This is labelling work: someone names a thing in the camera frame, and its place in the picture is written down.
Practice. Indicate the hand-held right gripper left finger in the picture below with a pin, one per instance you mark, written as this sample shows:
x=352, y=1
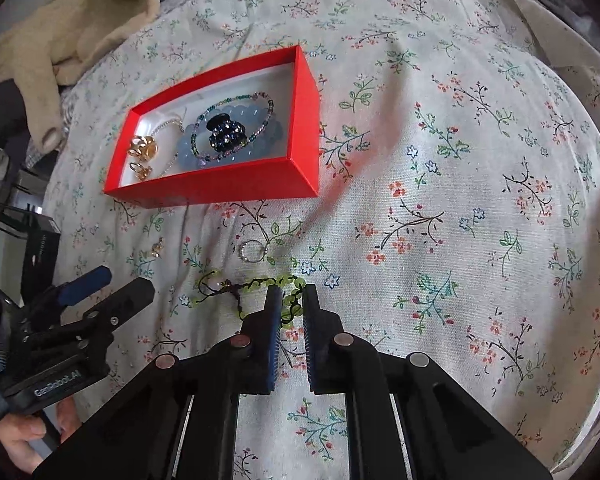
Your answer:
x=275, y=340

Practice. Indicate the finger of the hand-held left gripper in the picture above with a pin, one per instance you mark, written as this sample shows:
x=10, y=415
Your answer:
x=87, y=280
x=125, y=300

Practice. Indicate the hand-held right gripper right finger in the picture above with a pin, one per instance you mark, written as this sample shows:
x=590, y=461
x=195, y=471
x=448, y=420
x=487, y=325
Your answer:
x=312, y=345

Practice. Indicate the gold flower earring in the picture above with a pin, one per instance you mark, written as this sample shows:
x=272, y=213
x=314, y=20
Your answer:
x=142, y=147
x=142, y=170

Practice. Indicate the red cardboard box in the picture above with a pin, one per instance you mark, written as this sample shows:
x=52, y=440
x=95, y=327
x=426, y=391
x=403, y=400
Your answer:
x=230, y=185

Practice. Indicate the black hair claw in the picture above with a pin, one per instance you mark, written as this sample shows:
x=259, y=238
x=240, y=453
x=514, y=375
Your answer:
x=222, y=135

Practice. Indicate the person's left hand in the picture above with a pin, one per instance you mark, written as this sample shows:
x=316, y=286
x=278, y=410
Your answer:
x=17, y=447

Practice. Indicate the black phone box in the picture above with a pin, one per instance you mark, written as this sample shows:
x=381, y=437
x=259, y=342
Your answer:
x=42, y=255

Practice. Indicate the small gold stud earring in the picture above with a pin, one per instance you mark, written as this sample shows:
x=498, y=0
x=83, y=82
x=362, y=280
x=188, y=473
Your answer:
x=157, y=249

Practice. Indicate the dark cloth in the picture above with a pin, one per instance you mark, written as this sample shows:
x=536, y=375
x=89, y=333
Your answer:
x=5, y=105

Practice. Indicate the floral bed sheet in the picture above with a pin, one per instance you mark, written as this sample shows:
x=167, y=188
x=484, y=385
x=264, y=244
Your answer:
x=430, y=160

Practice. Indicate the beige quilted garment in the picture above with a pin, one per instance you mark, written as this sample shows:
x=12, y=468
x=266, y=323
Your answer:
x=55, y=35

